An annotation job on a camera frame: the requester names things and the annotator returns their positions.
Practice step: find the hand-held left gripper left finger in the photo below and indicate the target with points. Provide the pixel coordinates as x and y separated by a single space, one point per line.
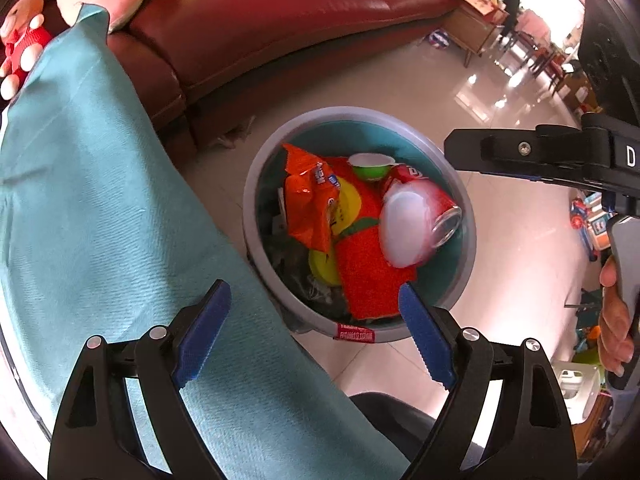
202 335

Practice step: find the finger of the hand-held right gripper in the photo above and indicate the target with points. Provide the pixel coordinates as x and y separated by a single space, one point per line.
500 150

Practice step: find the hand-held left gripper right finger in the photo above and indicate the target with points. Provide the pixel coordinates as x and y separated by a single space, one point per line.
427 335

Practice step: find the white plastic dome bowl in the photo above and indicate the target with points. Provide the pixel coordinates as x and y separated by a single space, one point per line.
400 225

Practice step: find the teal round waste bin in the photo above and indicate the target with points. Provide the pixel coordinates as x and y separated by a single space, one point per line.
320 132

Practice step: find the person's right forearm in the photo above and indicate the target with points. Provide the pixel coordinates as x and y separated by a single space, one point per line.
620 415

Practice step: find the person's right hand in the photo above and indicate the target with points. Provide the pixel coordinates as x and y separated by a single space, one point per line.
612 325

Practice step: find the red drink can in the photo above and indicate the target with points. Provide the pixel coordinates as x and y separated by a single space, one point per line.
440 205

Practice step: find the orange red textured packet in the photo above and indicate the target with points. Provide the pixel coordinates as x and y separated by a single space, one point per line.
370 270

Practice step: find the blue red toy car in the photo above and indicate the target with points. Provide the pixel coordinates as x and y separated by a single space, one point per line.
590 225

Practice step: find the wooden side table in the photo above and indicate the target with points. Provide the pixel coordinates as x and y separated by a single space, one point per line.
470 25

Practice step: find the green white plastic bowl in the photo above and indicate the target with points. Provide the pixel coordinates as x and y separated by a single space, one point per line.
367 172

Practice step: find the teal and white blanket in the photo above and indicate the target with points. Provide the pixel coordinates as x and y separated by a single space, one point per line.
100 210

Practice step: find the white plastic stool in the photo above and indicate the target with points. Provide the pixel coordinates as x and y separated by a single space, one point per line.
580 390

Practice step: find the green plastic toy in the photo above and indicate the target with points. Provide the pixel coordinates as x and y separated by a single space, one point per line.
590 347

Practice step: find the orange snack bag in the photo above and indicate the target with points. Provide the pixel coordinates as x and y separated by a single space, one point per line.
305 200

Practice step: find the dark red leather sofa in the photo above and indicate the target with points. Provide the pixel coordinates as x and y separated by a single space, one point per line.
275 35

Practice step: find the brown bear plush red outfit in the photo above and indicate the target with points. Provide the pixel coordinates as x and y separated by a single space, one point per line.
27 45

